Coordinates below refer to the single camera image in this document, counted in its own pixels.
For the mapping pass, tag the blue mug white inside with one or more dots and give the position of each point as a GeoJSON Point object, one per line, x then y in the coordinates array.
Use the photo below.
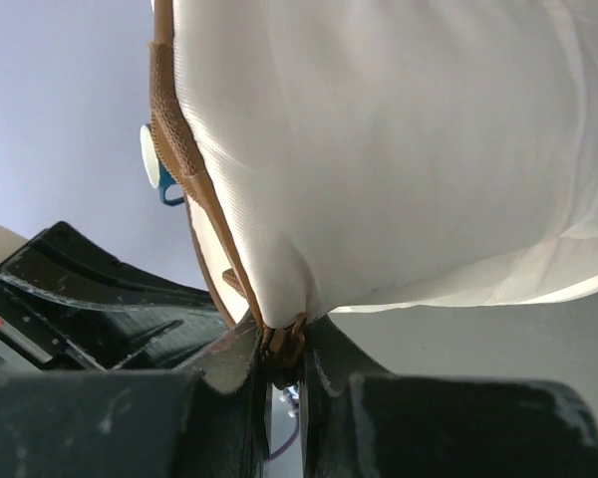
{"type": "Point", "coordinates": [159, 178]}

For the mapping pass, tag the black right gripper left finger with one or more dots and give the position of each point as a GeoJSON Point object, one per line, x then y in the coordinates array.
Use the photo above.
{"type": "Point", "coordinates": [207, 418]}

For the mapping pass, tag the cream bag with brown zipper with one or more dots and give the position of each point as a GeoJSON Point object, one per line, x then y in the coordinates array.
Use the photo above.
{"type": "Point", "coordinates": [362, 156]}

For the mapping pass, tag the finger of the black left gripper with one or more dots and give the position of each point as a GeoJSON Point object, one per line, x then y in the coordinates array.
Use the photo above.
{"type": "Point", "coordinates": [97, 312]}

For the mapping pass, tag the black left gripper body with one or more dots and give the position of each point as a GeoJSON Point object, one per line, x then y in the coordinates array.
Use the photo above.
{"type": "Point", "coordinates": [28, 343]}

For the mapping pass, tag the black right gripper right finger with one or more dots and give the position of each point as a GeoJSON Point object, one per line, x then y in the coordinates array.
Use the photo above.
{"type": "Point", "coordinates": [360, 420]}

